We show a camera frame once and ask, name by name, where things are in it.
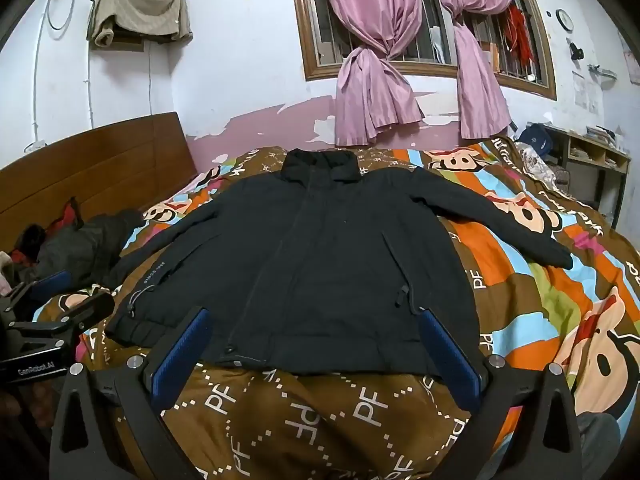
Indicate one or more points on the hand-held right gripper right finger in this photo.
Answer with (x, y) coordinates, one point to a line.
(450, 360)

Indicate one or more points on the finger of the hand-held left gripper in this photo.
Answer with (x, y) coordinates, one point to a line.
(87, 306)
(50, 284)

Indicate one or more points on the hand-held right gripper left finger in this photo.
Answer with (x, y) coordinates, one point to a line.
(180, 355)

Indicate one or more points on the black jacket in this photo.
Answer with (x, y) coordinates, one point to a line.
(325, 260)

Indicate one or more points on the dark green clothes pile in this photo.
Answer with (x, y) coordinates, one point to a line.
(90, 245)

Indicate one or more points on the cartoon printed blanket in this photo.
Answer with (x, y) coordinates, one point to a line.
(525, 310)

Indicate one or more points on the wooden headboard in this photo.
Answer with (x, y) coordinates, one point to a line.
(100, 170)

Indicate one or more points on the person's grey clothing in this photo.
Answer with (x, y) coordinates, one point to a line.
(597, 450)

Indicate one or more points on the floral cloth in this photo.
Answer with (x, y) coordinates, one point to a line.
(542, 167)

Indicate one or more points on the wooden shelf desk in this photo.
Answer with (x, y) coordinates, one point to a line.
(600, 157)

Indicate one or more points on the stack of books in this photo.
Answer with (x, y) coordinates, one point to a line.
(602, 135)

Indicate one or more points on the narrow pink curtain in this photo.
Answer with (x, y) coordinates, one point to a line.
(475, 85)

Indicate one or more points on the wide pink curtain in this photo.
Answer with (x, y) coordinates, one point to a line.
(370, 95)

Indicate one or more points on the beige cloth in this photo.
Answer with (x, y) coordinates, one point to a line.
(140, 10)

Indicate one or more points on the red hanging cloth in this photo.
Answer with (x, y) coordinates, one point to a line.
(520, 35)

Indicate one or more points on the white wall pipe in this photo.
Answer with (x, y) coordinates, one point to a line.
(90, 90)

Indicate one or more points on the white wall papers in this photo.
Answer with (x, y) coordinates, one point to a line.
(585, 91)

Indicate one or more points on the small wall shelf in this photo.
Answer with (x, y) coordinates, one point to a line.
(601, 71)

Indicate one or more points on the black wall fixture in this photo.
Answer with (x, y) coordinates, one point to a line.
(576, 51)

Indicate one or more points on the wall posters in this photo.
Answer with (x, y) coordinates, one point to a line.
(631, 60)

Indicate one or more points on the round wall clock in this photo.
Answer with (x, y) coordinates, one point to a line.
(565, 20)

